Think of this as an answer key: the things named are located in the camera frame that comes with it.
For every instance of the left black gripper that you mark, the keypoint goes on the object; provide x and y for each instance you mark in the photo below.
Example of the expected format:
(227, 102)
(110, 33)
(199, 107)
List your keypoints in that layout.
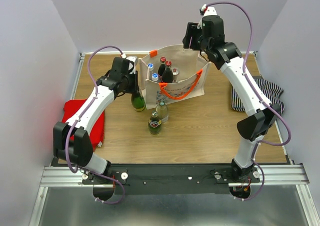
(135, 87)

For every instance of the striped folded cloth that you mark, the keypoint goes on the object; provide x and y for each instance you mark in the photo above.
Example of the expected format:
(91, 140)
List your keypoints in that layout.
(271, 90)

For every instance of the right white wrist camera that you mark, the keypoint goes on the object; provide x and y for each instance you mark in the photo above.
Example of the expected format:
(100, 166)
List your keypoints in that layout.
(206, 11)

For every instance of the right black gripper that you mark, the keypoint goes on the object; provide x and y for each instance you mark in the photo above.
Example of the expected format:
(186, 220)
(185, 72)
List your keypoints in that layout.
(192, 31)

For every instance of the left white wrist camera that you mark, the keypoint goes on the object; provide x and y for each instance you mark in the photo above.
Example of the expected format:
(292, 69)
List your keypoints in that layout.
(133, 62)

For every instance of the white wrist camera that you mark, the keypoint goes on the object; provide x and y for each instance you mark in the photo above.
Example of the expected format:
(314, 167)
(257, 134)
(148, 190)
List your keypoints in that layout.
(133, 62)
(206, 11)

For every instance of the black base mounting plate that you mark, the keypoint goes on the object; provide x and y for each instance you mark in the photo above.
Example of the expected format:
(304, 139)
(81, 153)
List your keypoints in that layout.
(172, 179)

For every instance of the red bull energy can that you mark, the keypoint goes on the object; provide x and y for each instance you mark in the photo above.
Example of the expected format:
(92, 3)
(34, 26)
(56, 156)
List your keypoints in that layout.
(175, 74)

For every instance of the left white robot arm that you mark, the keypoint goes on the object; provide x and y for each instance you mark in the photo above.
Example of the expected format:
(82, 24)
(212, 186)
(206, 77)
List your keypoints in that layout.
(71, 139)

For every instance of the clear plastic water bottle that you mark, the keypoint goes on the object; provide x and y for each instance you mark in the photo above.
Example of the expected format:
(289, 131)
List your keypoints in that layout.
(150, 69)

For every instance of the beige canvas tote bag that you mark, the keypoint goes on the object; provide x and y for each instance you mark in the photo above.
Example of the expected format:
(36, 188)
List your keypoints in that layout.
(192, 68)

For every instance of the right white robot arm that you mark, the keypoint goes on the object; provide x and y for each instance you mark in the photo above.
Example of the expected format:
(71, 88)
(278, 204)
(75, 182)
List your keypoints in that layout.
(261, 114)

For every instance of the clear glass soda bottle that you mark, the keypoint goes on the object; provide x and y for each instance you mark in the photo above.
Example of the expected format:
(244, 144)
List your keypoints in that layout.
(162, 111)

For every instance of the red folded cloth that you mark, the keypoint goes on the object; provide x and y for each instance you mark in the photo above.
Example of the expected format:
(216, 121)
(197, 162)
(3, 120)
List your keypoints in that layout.
(98, 131)

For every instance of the green glass bottle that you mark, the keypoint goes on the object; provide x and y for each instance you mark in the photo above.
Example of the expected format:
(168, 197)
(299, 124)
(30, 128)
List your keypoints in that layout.
(137, 101)

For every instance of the front green beer bottle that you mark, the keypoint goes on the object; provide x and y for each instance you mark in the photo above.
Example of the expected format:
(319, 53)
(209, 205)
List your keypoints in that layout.
(154, 123)

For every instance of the blue label water bottle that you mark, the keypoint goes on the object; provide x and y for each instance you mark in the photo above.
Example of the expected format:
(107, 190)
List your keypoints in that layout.
(155, 78)

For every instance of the cola glass bottle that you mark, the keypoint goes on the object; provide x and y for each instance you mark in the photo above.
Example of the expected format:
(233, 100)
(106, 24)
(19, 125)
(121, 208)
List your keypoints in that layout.
(167, 76)
(162, 67)

